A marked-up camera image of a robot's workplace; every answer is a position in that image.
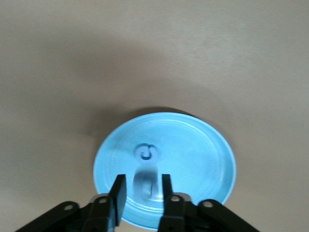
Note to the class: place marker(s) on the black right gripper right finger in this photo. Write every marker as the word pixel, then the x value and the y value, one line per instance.
pixel 176 212

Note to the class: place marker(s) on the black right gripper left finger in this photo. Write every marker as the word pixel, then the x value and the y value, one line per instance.
pixel 103 212

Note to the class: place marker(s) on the blue plate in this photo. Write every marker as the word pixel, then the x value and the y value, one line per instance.
pixel 193 157

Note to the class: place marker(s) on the brown table mat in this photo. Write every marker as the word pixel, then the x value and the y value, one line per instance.
pixel 72 72

